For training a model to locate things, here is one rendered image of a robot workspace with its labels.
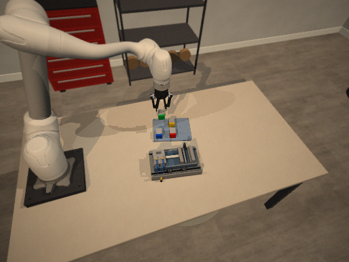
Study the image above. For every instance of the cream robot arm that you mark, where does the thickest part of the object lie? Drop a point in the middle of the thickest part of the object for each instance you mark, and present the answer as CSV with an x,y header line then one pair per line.
x,y
24,27

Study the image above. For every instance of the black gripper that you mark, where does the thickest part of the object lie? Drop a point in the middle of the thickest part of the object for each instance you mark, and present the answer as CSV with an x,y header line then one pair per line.
x,y
161,95

